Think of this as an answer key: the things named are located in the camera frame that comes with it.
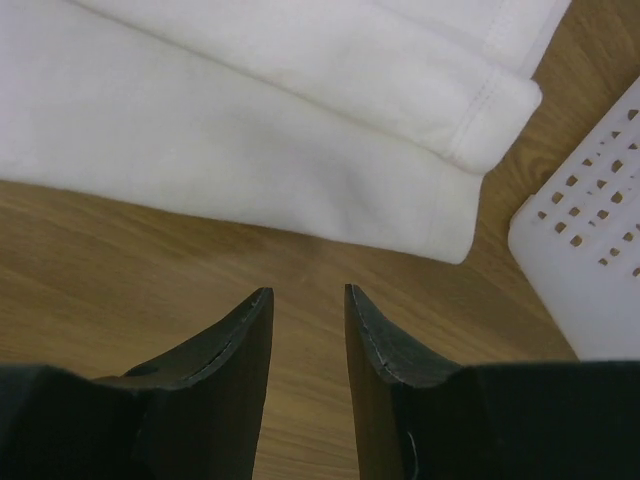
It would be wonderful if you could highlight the white plastic basket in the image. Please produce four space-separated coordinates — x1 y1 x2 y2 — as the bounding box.
508 83 640 360

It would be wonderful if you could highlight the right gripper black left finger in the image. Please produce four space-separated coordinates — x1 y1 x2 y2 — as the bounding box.
1 288 274 479

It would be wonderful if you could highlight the white t shirt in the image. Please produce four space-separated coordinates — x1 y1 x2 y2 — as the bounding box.
1 1 568 264

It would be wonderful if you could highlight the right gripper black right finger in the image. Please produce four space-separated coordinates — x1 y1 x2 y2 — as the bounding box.
344 285 639 479

